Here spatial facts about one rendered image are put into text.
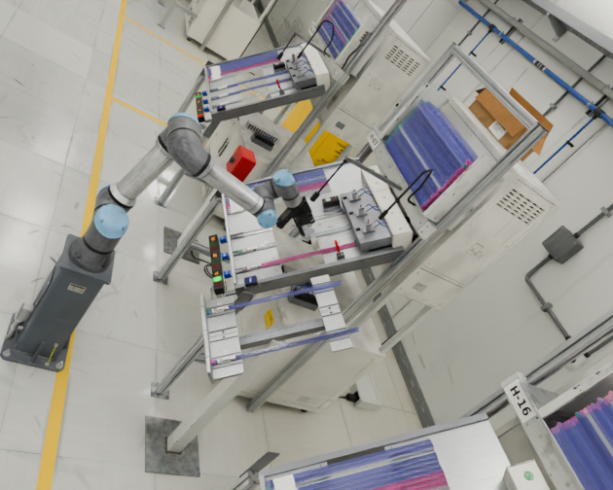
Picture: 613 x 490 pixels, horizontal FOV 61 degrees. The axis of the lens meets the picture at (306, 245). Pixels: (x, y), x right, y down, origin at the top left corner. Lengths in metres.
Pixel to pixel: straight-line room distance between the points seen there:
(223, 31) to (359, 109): 3.38
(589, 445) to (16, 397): 1.95
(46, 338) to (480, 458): 1.68
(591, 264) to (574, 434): 1.97
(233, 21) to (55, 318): 4.84
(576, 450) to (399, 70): 2.47
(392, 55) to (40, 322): 2.38
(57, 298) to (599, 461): 1.82
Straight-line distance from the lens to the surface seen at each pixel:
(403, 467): 1.67
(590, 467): 1.55
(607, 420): 1.54
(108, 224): 1.95
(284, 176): 2.02
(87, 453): 2.34
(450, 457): 1.70
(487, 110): 2.65
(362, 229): 2.18
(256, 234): 2.34
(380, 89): 3.43
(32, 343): 2.40
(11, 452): 2.26
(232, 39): 6.59
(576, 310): 3.38
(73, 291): 2.15
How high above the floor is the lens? 1.96
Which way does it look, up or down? 27 degrees down
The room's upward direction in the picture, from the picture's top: 42 degrees clockwise
